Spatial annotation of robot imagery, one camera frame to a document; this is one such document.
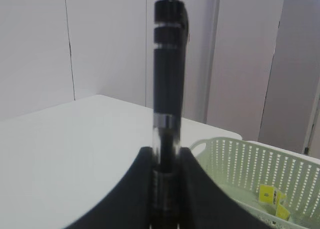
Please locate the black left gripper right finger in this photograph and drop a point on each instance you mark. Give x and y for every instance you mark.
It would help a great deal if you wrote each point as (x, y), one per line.
(203, 205)

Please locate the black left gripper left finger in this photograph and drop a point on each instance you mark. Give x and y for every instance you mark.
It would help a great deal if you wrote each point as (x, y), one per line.
(128, 204)

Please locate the yellow white waste paper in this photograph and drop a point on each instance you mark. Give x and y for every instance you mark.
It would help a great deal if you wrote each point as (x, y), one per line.
(272, 196)

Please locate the green plastic woven basket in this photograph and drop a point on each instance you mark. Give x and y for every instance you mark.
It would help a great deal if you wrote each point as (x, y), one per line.
(239, 168)

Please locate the black pen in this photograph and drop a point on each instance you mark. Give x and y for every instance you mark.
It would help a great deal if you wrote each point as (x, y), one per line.
(170, 38)

